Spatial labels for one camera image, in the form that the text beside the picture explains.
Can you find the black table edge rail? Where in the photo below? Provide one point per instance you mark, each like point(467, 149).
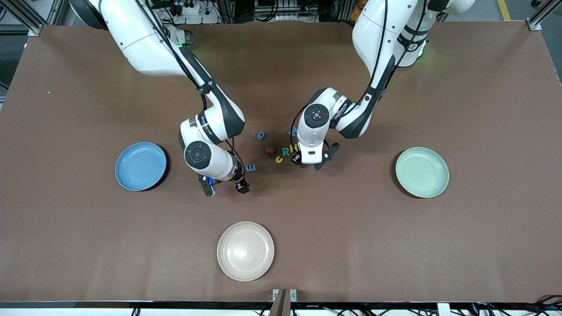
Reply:
point(88, 304)

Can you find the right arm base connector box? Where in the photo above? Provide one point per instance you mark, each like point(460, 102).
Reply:
point(183, 37)

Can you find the yellow foam letter H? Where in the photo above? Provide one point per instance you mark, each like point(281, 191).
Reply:
point(295, 148)

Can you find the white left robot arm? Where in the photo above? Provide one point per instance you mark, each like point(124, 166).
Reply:
point(369, 35)

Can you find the blue foam letter a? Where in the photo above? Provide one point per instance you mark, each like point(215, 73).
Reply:
point(261, 135)

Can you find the camera stand post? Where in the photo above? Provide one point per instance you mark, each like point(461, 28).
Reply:
point(281, 305)

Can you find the blue foam capital M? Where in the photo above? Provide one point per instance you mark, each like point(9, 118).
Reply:
point(292, 131)

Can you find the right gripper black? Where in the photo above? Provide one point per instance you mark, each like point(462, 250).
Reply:
point(239, 181)

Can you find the cyan foam letter R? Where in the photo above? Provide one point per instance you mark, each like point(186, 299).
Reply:
point(286, 152)

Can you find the beige round plate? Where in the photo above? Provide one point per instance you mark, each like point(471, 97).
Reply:
point(245, 251)

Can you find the blue round plate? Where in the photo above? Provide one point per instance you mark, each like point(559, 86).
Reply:
point(140, 166)

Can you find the light green round plate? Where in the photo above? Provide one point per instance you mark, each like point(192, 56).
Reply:
point(422, 172)

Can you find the aluminium frame beam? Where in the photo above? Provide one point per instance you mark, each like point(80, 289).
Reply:
point(544, 15)
point(26, 17)

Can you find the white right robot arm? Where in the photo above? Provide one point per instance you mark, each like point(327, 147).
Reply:
point(140, 39)

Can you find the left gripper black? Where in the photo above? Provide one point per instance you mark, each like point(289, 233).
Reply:
point(297, 159)

